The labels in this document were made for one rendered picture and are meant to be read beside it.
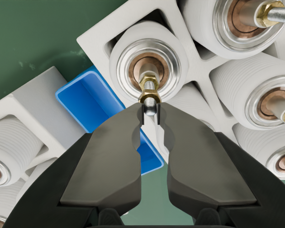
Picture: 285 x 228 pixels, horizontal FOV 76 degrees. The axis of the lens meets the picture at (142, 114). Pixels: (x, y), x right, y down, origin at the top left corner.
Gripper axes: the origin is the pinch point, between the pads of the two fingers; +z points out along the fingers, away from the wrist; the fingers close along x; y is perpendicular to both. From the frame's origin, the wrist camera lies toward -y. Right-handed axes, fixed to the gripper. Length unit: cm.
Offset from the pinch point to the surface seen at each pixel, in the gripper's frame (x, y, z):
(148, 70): 0.0, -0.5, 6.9
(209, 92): 10.2, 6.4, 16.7
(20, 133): -23.1, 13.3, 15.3
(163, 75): 1.8, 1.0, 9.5
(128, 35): -2.2, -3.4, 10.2
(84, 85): -16.6, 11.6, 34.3
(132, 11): -2.0, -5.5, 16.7
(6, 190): -30.9, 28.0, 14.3
